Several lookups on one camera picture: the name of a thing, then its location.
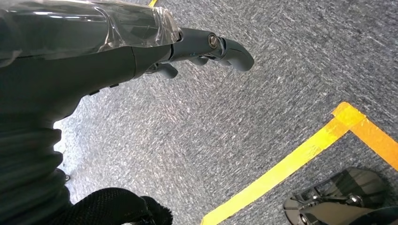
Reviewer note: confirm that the black robot foot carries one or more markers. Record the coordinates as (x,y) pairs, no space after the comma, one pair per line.
(335,214)

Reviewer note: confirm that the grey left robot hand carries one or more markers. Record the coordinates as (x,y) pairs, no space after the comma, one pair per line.
(77,68)

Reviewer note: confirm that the yellow floor tape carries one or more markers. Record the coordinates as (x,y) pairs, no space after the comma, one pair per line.
(152,2)
(280,174)

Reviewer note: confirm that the black mesh cover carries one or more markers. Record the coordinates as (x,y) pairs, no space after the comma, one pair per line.
(108,208)

